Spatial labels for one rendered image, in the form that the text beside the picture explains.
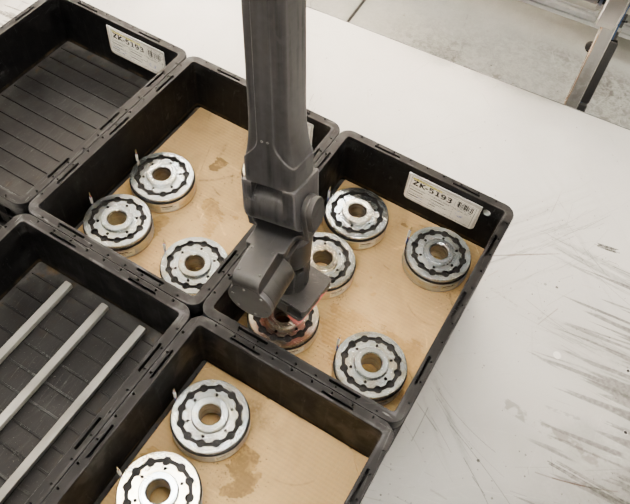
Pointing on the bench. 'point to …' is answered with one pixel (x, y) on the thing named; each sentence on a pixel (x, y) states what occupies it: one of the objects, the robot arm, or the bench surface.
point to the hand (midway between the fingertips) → (284, 310)
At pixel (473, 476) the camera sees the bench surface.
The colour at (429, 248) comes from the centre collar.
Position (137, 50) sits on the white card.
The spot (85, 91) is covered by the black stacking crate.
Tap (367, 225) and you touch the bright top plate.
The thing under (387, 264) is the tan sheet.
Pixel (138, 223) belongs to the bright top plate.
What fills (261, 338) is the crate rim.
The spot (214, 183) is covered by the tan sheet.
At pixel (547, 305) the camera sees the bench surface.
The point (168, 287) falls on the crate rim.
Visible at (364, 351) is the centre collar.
